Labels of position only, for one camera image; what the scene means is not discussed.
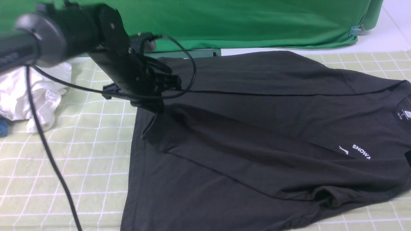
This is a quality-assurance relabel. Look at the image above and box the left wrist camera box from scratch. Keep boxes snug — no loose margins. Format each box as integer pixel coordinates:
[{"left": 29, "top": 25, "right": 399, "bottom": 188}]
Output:
[{"left": 129, "top": 32, "right": 162, "bottom": 54}]

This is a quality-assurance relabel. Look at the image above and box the green backdrop cloth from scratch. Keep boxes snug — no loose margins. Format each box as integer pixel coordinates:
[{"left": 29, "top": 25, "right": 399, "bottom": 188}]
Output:
[{"left": 0, "top": 0, "right": 384, "bottom": 58}]

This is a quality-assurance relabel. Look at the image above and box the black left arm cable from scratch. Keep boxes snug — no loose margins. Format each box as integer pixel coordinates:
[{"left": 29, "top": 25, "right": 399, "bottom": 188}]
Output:
[{"left": 25, "top": 34, "right": 197, "bottom": 231}]

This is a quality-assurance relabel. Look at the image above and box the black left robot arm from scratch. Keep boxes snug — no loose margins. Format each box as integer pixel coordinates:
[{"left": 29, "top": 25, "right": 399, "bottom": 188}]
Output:
[{"left": 0, "top": 1, "right": 181, "bottom": 103}]

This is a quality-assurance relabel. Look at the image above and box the dark green metal base bar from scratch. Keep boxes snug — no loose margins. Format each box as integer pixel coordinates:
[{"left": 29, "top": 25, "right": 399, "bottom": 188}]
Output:
[{"left": 145, "top": 48, "right": 221, "bottom": 59}]

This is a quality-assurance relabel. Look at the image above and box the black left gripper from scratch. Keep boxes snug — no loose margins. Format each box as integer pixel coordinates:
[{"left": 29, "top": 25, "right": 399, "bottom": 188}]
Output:
[{"left": 88, "top": 48, "right": 182, "bottom": 103}]

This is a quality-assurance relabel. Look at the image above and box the blue binder clip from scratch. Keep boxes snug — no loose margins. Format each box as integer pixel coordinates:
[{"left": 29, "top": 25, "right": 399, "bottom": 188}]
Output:
[{"left": 349, "top": 25, "right": 366, "bottom": 37}]

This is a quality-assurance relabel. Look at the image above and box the dark gray long-sleeved shirt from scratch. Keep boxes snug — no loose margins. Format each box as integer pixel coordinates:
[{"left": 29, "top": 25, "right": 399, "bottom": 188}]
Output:
[{"left": 120, "top": 51, "right": 410, "bottom": 231}]

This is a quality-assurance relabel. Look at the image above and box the light green checkered table mat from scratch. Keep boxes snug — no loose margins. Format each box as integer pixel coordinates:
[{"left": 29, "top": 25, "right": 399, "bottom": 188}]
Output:
[{"left": 0, "top": 50, "right": 411, "bottom": 231}]

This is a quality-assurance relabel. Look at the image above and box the white crumpled garment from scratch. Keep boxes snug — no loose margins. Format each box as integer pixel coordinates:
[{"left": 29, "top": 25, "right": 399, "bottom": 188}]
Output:
[{"left": 0, "top": 67, "right": 66, "bottom": 133}]

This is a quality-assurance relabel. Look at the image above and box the blue garment piece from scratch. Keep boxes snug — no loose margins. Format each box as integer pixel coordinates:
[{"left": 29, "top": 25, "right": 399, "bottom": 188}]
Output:
[{"left": 0, "top": 117, "right": 9, "bottom": 137}]

